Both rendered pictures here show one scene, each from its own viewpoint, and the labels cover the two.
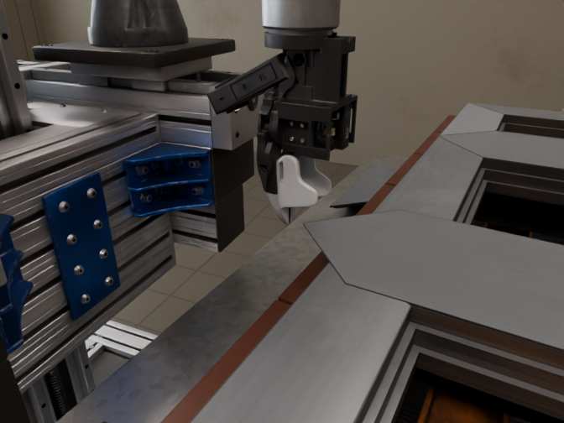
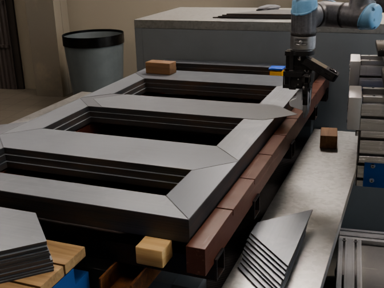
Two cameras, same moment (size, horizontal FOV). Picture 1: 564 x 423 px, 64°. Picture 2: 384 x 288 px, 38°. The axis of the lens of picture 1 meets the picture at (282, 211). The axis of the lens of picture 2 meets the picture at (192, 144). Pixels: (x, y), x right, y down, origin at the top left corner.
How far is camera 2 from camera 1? 2.19 m
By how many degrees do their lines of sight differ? 134
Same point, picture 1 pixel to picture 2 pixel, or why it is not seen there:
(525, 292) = (229, 107)
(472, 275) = (242, 108)
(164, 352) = (347, 164)
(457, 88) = not seen: outside the picture
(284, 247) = (331, 204)
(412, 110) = not seen: outside the picture
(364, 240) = (274, 111)
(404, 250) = (260, 111)
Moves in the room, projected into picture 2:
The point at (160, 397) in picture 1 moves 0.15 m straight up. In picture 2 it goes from (335, 157) to (338, 115)
